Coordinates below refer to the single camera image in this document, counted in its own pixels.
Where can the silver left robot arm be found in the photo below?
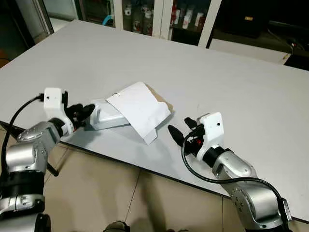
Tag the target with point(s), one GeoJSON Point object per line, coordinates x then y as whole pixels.
{"type": "Point", "coordinates": [29, 145]}

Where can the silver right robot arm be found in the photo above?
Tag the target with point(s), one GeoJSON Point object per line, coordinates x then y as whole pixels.
{"type": "Point", "coordinates": [244, 193]}

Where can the white flat box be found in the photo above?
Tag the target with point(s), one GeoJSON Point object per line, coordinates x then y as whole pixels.
{"type": "Point", "coordinates": [104, 119]}

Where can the brown cardboard piece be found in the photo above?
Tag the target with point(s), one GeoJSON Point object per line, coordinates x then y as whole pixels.
{"type": "Point", "coordinates": [162, 99]}

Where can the white paper sheet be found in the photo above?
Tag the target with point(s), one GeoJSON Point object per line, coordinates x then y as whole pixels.
{"type": "Point", "coordinates": [140, 113]}

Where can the black table leg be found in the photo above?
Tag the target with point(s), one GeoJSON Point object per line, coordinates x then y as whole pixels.
{"type": "Point", "coordinates": [52, 169]}

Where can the red and white bottle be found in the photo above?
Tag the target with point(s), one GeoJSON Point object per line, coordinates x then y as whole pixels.
{"type": "Point", "coordinates": [186, 20]}
{"type": "Point", "coordinates": [199, 19]}

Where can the white-framed glass cabinet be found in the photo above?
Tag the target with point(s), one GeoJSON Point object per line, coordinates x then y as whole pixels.
{"type": "Point", "coordinates": [164, 19]}

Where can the black storage box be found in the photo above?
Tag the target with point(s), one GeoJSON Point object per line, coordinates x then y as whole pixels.
{"type": "Point", "coordinates": [248, 17]}

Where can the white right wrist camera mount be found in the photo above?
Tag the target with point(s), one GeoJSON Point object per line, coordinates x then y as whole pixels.
{"type": "Point", "coordinates": [212, 128]}

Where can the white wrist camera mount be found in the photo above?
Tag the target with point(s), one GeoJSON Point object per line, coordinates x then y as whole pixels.
{"type": "Point", "coordinates": [212, 128]}
{"type": "Point", "coordinates": [54, 99]}

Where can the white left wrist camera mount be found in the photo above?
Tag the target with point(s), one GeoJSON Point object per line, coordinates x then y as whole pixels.
{"type": "Point", "coordinates": [54, 99]}

